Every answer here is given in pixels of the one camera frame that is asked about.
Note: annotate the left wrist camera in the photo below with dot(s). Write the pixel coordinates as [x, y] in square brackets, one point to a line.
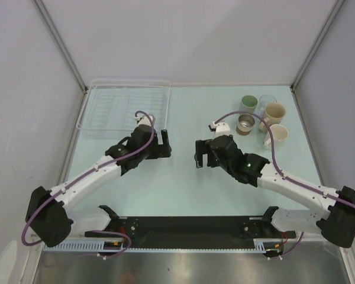
[144, 119]

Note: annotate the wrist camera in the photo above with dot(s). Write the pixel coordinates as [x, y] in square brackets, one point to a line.
[219, 129]
[144, 119]

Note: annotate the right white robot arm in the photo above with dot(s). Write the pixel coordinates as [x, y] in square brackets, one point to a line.
[328, 211]

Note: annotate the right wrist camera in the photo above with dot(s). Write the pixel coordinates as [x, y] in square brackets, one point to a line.
[219, 129]

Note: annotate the brown beige cup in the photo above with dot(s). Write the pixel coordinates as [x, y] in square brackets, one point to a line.
[245, 124]

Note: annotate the light green cup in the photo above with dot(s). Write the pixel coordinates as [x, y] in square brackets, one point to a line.
[249, 103]

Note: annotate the white ceramic mug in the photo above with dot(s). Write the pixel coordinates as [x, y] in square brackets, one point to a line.
[279, 135]

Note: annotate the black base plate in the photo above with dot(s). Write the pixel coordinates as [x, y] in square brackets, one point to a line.
[194, 233]

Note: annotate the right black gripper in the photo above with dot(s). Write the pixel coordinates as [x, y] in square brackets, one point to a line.
[202, 147]

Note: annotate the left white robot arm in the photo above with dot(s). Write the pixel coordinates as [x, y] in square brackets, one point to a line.
[49, 211]

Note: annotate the beige patterned mug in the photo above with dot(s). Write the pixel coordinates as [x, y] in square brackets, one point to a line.
[273, 113]

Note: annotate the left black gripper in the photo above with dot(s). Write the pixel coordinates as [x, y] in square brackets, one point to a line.
[161, 151]

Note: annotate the white wire dish rack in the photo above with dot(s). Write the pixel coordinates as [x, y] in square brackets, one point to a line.
[110, 104]

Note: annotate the clear glass cup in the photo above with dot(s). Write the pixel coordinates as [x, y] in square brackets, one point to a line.
[264, 100]

